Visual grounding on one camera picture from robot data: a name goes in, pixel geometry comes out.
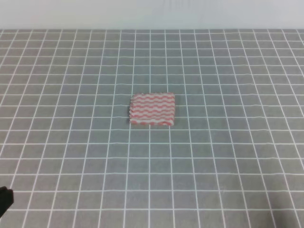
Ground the pink white wavy towel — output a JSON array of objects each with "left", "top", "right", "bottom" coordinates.
[{"left": 129, "top": 93, "right": 175, "bottom": 126}]

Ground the grey checked tablecloth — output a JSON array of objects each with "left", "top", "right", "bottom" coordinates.
[{"left": 0, "top": 29, "right": 304, "bottom": 228}]

